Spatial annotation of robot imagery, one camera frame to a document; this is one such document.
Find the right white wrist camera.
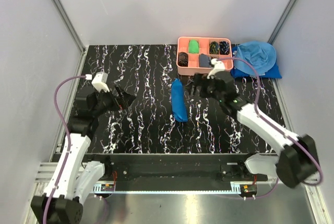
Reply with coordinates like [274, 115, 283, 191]
[207, 58, 225, 79]

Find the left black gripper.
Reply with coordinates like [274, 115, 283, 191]
[92, 84, 136, 116]

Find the navy dotted rolled tie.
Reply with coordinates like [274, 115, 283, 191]
[219, 41, 230, 55]

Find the grey rolled cloth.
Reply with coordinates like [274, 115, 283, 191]
[199, 54, 211, 68]

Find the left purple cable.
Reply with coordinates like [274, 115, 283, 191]
[43, 75, 110, 224]

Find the left aluminium frame post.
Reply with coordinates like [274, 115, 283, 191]
[52, 0, 86, 53]

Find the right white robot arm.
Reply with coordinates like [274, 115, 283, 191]
[188, 71, 320, 188]

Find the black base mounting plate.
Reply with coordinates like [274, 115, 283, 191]
[83, 154, 268, 194]

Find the blue cloth napkin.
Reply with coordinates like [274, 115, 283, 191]
[171, 79, 188, 122]

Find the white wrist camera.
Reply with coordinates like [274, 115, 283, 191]
[207, 58, 225, 79]
[85, 72, 110, 92]

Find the dark patterned rolled tie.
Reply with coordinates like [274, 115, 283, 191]
[177, 52, 188, 67]

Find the right aluminium frame post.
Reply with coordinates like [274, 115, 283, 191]
[267, 0, 298, 45]

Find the aluminium frame post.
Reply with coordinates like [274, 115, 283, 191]
[52, 0, 86, 53]
[267, 0, 298, 45]

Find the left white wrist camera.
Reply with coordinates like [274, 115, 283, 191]
[85, 72, 110, 92]

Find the green patterned rolled tie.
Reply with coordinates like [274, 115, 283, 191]
[209, 41, 220, 54]

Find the light blue bucket hat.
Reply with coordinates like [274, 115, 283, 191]
[234, 41, 277, 75]

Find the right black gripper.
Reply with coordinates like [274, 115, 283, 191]
[185, 73, 224, 103]

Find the purple cable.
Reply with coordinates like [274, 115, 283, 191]
[43, 75, 110, 224]
[215, 56, 324, 200]

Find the blue folded cloth bag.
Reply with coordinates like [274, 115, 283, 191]
[230, 64, 282, 79]

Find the pink compartment tray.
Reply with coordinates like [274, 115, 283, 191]
[176, 37, 233, 76]

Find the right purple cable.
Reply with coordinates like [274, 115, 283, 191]
[215, 56, 324, 200]

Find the green rolled cloth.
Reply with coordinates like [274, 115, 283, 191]
[188, 39, 199, 54]

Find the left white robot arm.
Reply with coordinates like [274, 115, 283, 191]
[31, 85, 136, 223]

